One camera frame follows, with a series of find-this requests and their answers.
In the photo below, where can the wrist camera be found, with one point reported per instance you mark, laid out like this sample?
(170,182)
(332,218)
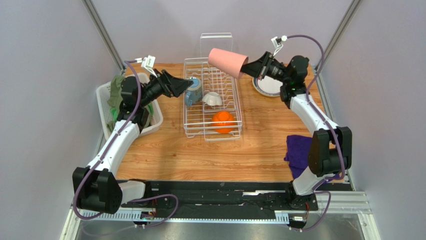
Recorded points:
(147,63)
(278,43)

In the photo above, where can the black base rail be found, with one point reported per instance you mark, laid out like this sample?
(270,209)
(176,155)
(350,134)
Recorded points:
(220,200)

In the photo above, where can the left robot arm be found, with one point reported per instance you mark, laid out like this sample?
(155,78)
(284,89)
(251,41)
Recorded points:
(95,186)

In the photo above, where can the pink cup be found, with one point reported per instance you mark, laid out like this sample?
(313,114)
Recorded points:
(228,62)

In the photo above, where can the green cloth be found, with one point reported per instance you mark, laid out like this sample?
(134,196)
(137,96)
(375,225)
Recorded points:
(115,103)

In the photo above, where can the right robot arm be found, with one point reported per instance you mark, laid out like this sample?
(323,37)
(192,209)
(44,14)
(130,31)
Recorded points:
(330,151)

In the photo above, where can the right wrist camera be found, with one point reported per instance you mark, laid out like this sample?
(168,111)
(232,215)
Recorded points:
(278,43)

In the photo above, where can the blue butterfly mug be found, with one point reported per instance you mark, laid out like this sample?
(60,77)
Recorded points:
(194,93)

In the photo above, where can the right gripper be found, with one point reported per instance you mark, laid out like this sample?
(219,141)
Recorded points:
(264,66)

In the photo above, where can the purple cloth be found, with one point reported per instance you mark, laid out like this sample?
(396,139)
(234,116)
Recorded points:
(298,148)

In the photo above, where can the white plastic basket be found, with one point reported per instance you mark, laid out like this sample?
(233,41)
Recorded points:
(103,94)

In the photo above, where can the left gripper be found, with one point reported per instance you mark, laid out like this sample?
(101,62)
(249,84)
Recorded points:
(172,87)

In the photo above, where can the orange bowl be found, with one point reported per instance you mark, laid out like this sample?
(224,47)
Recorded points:
(223,122)

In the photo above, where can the white flower-shaped bowl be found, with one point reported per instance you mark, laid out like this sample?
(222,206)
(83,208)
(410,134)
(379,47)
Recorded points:
(212,99)

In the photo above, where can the beige plate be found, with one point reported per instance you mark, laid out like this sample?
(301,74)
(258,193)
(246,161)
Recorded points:
(267,86)

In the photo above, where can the white wire dish rack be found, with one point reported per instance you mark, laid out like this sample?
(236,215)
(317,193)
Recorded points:
(197,118)

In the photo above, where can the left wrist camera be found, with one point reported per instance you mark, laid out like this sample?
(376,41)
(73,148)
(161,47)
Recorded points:
(147,63)

